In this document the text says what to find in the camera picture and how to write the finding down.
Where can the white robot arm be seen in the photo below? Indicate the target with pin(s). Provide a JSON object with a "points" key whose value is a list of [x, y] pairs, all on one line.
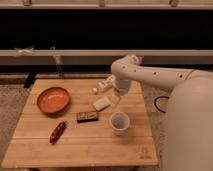
{"points": [[188, 144]]}

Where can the orange bowl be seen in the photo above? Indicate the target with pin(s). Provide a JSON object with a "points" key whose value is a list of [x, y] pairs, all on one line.
{"points": [[53, 100]]}

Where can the white plastic bottle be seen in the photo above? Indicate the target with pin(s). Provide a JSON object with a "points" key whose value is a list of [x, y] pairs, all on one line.
{"points": [[104, 85]]}

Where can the black table leg bracket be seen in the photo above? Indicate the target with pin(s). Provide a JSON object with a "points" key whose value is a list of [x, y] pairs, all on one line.
{"points": [[30, 79]]}

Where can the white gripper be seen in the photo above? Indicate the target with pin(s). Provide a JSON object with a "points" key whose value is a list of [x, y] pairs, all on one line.
{"points": [[121, 87]]}

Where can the dark rectangular snack box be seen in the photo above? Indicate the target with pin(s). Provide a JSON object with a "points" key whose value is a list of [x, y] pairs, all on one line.
{"points": [[87, 116]]}

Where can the crumpled clear plastic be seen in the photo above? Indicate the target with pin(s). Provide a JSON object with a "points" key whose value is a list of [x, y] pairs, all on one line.
{"points": [[24, 51]]}

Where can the white sponge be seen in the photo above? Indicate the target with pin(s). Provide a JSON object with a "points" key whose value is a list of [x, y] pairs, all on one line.
{"points": [[101, 103]]}

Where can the grey horizontal rail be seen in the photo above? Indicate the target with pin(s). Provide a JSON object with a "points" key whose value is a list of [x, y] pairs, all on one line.
{"points": [[105, 57]]}

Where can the white ceramic cup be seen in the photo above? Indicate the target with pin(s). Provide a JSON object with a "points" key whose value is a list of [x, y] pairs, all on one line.
{"points": [[119, 122]]}

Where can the red-brown snack bar wrapper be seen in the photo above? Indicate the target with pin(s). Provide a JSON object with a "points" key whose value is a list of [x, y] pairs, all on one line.
{"points": [[58, 131]]}

